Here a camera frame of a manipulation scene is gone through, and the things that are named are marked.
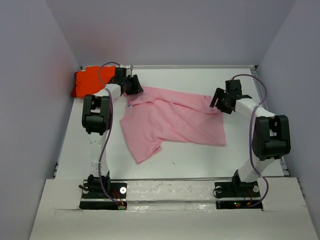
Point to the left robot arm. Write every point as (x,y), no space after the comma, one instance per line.
(97,118)

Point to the folded orange t-shirt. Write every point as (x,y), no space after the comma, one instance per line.
(87,82)

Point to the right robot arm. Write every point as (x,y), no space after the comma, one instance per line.
(269,134)

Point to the aluminium table edge rail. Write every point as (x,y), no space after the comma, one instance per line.
(156,67)

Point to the pink t-shirt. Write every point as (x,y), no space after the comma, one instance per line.
(157,115)

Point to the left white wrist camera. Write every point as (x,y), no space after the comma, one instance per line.
(129,70)

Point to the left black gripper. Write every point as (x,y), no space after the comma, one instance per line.
(136,88)

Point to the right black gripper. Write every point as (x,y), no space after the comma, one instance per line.
(219,93)

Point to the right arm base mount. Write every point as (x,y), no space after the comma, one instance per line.
(234,194)

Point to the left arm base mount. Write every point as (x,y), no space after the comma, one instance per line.
(103,194)

